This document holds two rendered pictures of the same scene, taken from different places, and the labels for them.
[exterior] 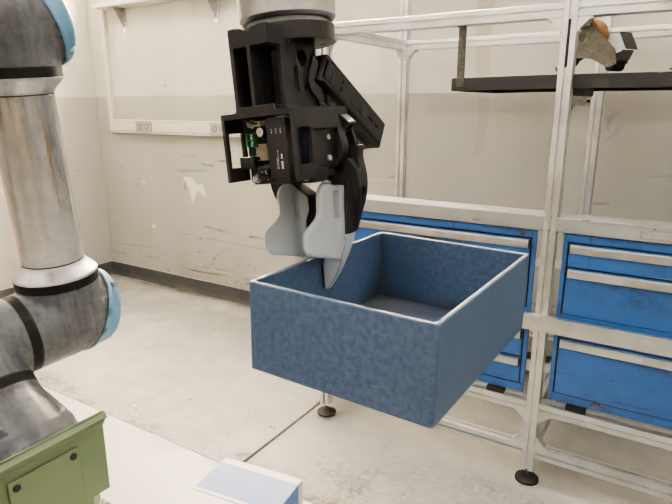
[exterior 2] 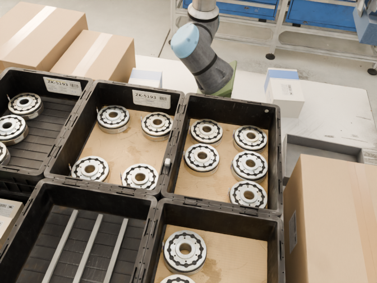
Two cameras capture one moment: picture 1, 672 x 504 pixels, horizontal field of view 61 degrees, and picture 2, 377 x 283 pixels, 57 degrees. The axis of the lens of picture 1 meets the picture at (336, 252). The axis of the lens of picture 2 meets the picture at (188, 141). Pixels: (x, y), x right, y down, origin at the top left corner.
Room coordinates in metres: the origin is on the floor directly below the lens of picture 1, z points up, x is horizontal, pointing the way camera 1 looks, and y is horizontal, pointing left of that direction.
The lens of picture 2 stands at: (-0.28, 0.94, 1.64)
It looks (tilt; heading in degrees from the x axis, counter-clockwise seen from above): 48 degrees down; 335
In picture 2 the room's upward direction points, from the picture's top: 4 degrees clockwise
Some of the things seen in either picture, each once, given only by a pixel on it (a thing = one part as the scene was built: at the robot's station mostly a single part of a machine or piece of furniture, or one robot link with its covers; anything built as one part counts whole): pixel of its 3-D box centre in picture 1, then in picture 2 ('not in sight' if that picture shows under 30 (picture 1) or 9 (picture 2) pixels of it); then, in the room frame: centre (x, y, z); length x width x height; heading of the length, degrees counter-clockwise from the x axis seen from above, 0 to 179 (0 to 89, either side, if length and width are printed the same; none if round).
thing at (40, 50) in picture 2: not in sight; (34, 52); (1.06, 1.05, 0.80); 0.40 x 0.30 x 0.20; 145
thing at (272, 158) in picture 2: not in sight; (224, 159); (0.25, 0.57, 0.87); 0.40 x 0.30 x 0.11; 150
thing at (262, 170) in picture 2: not in sight; (250, 164); (0.21, 0.51, 0.86); 0.10 x 0.10 x 0.01
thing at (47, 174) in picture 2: not in sight; (122, 131); (0.40, 0.83, 0.92); 0.40 x 0.30 x 0.02; 150
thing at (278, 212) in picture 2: not in sight; (226, 147); (0.25, 0.57, 0.92); 0.40 x 0.30 x 0.02; 150
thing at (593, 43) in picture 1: (594, 47); not in sight; (1.89, -0.81, 1.44); 0.25 x 0.16 x 0.18; 58
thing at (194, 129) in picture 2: not in sight; (206, 130); (0.38, 0.57, 0.86); 0.10 x 0.10 x 0.01
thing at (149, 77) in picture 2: not in sight; (143, 93); (0.74, 0.68, 0.75); 0.20 x 0.12 x 0.09; 154
